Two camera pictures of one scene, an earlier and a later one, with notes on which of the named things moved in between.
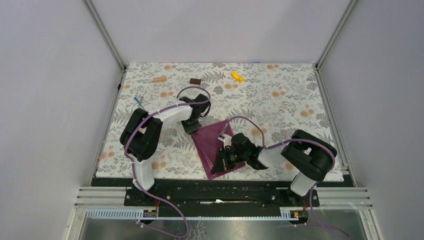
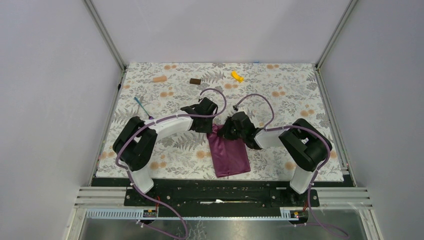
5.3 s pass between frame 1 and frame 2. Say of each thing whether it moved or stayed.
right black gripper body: moved
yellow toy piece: stayed
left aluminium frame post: stayed
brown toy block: stayed
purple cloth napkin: moved
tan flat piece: stayed
